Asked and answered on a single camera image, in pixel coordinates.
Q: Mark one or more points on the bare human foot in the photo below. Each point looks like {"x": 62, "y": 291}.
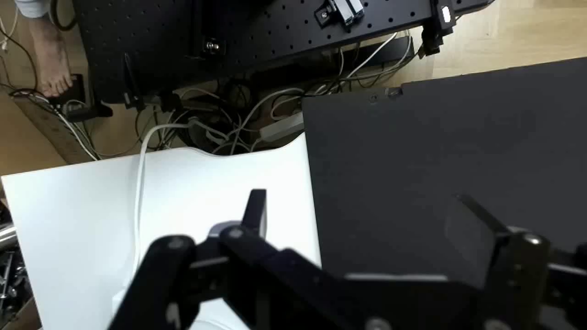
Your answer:
{"x": 51, "y": 64}

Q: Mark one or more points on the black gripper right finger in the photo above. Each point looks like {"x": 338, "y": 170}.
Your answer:
{"x": 519, "y": 275}

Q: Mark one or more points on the black perforated breadboard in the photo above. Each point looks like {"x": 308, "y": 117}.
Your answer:
{"x": 183, "y": 36}

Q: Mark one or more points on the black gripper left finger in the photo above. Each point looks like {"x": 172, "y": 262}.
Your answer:
{"x": 183, "y": 280}

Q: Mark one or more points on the black stand base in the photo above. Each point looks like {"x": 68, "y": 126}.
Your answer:
{"x": 79, "y": 104}

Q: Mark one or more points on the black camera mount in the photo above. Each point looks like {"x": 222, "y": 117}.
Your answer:
{"x": 440, "y": 20}

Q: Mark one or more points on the white power strip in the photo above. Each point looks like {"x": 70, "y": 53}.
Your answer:
{"x": 281, "y": 126}

